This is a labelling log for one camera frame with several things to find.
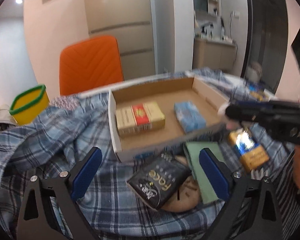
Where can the red and gold cigarette pack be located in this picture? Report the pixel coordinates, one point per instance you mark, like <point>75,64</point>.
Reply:
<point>139,118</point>

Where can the blue tissue packet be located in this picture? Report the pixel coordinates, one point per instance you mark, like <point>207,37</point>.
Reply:
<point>189,116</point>

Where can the blue and gold cigarette pack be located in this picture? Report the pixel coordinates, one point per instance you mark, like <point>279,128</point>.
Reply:
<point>251,154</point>

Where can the black faucet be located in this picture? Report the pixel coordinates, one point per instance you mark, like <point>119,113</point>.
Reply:
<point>205,27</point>

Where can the orange quilted chair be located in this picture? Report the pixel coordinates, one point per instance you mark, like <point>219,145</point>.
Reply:
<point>89,64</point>

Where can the blue cigarette packs on table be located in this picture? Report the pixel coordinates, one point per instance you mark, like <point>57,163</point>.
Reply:
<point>257,92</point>

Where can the black face tissue packet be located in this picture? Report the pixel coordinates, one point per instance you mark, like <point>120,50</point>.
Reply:
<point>159,178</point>

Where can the open cardboard box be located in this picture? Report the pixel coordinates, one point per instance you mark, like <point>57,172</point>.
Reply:
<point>165,93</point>

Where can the yellow bin with green rim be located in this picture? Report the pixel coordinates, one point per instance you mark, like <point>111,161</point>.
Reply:
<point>29,104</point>

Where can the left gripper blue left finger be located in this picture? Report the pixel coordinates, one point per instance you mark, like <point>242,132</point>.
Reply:
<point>37,219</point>

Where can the bathroom waste bin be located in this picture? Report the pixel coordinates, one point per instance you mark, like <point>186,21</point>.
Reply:
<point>254,72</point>

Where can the beige three-door refrigerator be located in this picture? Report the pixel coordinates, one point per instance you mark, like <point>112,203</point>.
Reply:
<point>130,22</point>

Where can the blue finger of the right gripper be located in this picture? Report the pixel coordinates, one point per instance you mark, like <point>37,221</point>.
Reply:
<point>280,120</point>
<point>265,102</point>

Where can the blue plaid shirt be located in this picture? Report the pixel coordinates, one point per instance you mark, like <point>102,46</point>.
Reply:
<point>61,136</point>

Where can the beige round slotted disc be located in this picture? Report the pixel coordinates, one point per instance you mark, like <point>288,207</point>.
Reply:
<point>180,191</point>

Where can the beige bag on table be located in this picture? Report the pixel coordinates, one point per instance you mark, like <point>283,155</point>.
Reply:
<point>6,120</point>

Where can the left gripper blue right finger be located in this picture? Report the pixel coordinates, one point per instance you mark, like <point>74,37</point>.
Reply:
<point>250,209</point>

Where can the beige bathroom vanity cabinet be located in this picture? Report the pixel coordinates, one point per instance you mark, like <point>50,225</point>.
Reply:
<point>214,54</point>

